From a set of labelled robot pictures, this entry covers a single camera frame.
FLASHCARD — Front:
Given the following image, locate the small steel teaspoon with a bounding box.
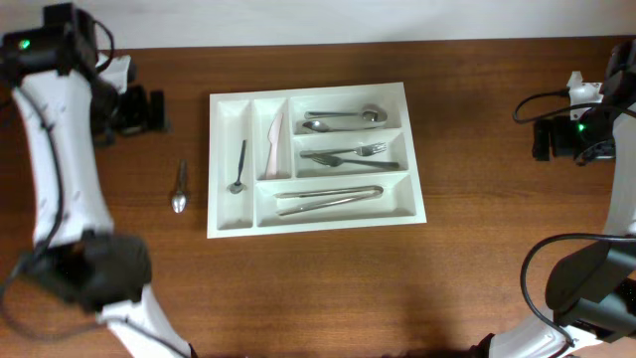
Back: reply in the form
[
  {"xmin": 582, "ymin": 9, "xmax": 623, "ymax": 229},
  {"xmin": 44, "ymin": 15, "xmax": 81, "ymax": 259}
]
[
  {"xmin": 228, "ymin": 139, "xmax": 247, "ymax": 195},
  {"xmin": 171, "ymin": 159, "xmax": 188, "ymax": 214}
]

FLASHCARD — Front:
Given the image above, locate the pink plastic knife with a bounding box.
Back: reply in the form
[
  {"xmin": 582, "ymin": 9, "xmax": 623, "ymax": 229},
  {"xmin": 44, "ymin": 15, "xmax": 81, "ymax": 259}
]
[{"xmin": 264, "ymin": 112, "xmax": 284, "ymax": 179}]

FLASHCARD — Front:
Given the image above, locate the large steel spoon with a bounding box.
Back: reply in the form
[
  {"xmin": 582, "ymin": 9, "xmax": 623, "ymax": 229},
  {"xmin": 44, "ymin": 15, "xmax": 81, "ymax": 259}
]
[
  {"xmin": 304, "ymin": 104, "xmax": 388, "ymax": 123},
  {"xmin": 294, "ymin": 119, "xmax": 387, "ymax": 134}
]

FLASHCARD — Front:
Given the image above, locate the steel fork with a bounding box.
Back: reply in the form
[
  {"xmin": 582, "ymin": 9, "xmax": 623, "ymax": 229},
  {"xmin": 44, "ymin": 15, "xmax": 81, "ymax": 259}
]
[
  {"xmin": 299, "ymin": 142, "xmax": 388, "ymax": 157},
  {"xmin": 309, "ymin": 154, "xmax": 399, "ymax": 170}
]

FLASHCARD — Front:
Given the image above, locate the steel table knife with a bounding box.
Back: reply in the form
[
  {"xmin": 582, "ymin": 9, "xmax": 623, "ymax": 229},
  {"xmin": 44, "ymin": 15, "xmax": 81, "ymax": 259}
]
[
  {"xmin": 274, "ymin": 185, "xmax": 384, "ymax": 199},
  {"xmin": 277, "ymin": 191, "xmax": 382, "ymax": 217}
]

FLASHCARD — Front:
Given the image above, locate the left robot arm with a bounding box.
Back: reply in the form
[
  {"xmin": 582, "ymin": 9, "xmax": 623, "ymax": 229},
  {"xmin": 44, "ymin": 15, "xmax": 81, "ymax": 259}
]
[{"xmin": 1, "ymin": 2, "xmax": 195, "ymax": 357}]

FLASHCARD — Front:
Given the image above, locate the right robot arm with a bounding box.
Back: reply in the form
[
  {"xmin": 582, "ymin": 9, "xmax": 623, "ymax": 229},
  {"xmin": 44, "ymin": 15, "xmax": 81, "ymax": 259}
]
[{"xmin": 467, "ymin": 41, "xmax": 635, "ymax": 358}]

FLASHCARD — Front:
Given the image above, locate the white plastic cutlery tray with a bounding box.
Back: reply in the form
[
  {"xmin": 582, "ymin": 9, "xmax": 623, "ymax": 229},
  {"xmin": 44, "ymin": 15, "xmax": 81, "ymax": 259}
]
[{"xmin": 207, "ymin": 83, "xmax": 426, "ymax": 239}]

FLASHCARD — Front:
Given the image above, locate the right black cable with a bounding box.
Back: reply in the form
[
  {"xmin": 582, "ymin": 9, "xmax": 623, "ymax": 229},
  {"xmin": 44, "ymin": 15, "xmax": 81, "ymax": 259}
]
[{"xmin": 511, "ymin": 87, "xmax": 636, "ymax": 358}]

